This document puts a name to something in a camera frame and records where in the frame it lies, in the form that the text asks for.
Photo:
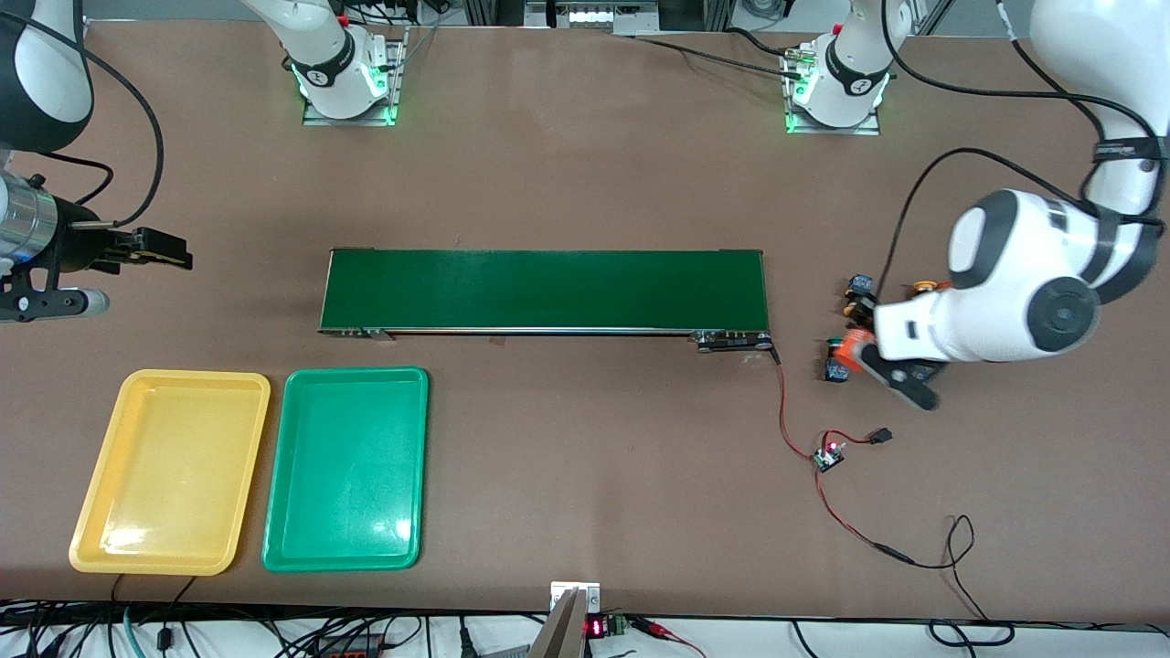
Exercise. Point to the yellow plastic tray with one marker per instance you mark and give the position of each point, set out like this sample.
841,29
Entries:
169,475

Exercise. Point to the orange cylinder white print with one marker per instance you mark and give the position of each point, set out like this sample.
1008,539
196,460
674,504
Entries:
855,352

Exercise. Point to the red clip lead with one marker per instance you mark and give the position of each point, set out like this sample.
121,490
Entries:
654,629

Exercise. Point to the yellow cap push button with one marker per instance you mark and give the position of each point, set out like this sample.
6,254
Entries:
859,285
923,287

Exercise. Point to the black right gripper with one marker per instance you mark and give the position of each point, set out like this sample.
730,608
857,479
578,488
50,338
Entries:
75,245

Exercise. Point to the small circuit board red LED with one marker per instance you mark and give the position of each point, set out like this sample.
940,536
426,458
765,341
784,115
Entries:
829,454

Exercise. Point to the green plastic tray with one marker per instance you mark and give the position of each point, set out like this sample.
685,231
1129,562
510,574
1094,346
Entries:
347,493

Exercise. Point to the lit control box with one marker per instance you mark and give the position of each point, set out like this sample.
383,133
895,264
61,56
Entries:
594,14

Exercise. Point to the green belt conveyor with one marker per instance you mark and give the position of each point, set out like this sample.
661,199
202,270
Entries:
548,288

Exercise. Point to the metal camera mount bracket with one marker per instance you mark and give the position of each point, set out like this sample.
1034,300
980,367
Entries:
562,631

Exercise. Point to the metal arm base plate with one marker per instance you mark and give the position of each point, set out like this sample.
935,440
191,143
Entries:
347,120
832,130

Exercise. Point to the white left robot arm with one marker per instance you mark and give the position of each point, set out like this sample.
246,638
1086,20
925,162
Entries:
1005,274

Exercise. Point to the red digit display module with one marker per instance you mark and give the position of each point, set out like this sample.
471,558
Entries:
596,628

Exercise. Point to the green cap push button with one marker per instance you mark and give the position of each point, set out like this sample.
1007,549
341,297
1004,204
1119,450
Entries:
834,370

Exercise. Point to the red black power strip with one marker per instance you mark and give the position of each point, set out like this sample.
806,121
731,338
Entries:
352,651

